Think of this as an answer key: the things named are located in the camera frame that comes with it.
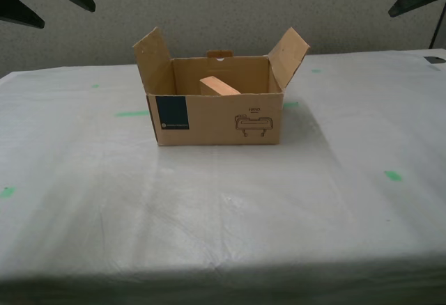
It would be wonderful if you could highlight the light wooden block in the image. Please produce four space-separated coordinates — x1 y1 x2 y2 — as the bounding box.
199 76 242 96

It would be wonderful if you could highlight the brown cardboard box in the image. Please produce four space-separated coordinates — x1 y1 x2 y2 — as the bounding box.
132 26 311 147

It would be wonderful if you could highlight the thin black pole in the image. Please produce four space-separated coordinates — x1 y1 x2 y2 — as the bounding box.
429 5 446 49

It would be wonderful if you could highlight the white plastic table cover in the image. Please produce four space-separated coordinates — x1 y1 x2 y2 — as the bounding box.
0 47 446 287

